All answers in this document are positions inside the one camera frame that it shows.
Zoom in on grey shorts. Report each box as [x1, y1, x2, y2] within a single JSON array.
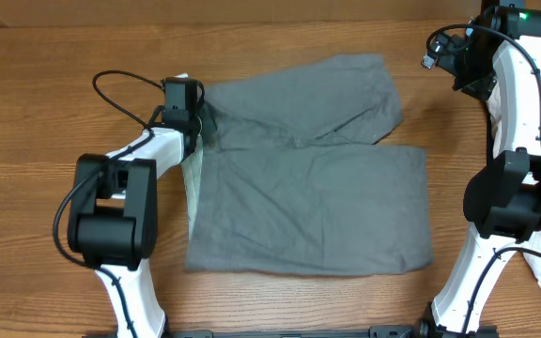
[[183, 54, 434, 276]]

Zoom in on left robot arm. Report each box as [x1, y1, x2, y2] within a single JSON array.
[[53, 74, 205, 337]]

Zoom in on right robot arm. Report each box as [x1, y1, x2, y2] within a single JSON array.
[[406, 1, 541, 337]]

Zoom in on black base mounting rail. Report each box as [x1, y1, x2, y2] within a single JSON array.
[[82, 324, 501, 338]]

